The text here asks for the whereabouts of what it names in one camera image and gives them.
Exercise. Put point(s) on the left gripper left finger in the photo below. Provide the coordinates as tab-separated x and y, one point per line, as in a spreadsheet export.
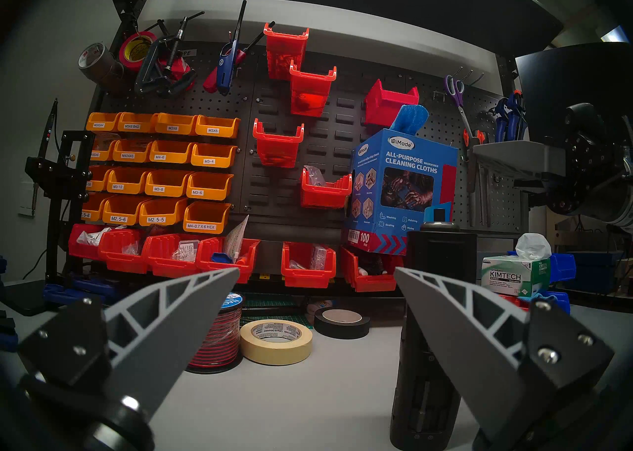
163	331

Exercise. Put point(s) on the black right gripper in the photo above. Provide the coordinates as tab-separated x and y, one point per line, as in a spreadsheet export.
588	173

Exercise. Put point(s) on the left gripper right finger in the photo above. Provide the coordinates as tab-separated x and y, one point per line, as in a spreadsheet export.
470	346

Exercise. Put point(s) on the green white Kimtech box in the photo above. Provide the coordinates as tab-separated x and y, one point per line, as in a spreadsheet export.
514	277

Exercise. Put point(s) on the small clear parts bag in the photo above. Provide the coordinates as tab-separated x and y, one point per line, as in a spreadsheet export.
187	251
319	257

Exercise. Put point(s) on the white tissue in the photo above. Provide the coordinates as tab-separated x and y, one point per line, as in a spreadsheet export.
533	246

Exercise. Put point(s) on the black monitor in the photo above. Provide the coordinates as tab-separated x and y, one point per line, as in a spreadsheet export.
554	74

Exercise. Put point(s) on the small blue plastic part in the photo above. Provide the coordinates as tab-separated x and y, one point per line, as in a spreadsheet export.
222	258

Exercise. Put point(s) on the small blue plastic bin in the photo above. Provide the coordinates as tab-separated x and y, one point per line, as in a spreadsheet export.
556	301

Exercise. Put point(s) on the blue cleaning cloths box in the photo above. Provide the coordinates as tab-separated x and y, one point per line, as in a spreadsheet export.
410	163

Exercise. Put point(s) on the white plastic parts bag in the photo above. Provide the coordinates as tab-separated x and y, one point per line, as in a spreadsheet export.
96	237

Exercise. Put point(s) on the large blue plastic bin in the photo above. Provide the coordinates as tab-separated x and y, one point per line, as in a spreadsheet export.
564	267

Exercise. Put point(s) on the beige masking tape roll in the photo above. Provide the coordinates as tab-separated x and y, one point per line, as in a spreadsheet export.
277	353

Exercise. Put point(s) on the tall clear plastic bag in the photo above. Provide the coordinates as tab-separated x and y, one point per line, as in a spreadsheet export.
236	239

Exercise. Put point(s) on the orange bin labelled M2.5-5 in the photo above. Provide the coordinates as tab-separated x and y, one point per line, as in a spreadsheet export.
160	211

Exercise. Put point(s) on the blue microfiber cloth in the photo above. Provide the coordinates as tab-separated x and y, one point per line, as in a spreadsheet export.
410	118

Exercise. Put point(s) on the orange bin labelled M4-0.7 HEX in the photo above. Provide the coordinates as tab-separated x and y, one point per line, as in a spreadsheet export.
205	216

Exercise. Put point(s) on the orange bin labelled M2.5-6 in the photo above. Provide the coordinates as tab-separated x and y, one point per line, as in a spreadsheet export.
121	210

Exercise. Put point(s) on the black tape roll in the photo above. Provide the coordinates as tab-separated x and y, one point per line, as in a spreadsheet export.
341	331

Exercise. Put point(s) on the dark blue case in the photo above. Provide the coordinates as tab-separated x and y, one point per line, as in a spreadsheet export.
598	272

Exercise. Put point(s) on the orange bin labelled M3-8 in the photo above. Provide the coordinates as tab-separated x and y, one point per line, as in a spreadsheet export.
165	183

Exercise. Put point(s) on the orange bin labelled M3-6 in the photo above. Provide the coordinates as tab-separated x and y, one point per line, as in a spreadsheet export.
207	187

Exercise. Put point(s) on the orange bin labelled M3-12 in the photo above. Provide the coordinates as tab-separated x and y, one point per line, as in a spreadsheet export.
126	180

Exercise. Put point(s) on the small printed tape roll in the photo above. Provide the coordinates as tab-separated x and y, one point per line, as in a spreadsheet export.
316	305

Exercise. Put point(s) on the orange bin labelled M3-16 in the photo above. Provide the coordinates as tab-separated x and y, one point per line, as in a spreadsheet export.
100	180

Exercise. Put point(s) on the orange bin labelled M4-6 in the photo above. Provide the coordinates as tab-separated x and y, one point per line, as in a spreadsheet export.
170	150

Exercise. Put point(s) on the orange bin labelled M4X4X6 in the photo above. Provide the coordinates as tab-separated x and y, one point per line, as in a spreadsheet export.
131	150

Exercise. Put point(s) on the orange bin labelled M3-4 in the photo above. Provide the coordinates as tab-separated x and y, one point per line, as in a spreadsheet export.
212	154

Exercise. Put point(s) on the black metal stand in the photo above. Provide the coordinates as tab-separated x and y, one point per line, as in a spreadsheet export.
59	178

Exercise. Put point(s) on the orange bin labelled M3X5X6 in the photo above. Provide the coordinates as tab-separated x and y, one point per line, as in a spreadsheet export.
105	150

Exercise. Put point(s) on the dark grey pegboard back panel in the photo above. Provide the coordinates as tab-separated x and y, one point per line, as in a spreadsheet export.
331	138

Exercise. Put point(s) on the clear bag dark parts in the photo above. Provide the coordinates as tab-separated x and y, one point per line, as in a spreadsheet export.
315	175

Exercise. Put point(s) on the orange bin labelled M3X8 BAD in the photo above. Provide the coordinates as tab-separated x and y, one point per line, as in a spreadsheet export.
136	119

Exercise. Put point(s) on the orange bin labelled M3X6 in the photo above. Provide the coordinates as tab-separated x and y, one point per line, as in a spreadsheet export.
217	123

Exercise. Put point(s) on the orange bin labelled M3X5X4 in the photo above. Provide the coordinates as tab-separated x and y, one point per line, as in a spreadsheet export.
101	119

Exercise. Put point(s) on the dark metal C-clamp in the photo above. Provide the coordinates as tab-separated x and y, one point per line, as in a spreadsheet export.
148	66

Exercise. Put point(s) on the red white tape roll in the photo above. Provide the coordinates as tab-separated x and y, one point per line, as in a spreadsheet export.
179	66

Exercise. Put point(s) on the blue long lighter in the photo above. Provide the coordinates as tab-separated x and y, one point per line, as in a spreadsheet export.
226	64

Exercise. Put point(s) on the red yellow tape roll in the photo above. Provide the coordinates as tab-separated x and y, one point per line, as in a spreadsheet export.
143	42

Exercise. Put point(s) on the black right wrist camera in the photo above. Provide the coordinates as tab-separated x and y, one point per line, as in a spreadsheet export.
583	114

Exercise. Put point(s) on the grey duct tape roll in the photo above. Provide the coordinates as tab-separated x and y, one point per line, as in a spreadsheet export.
106	71

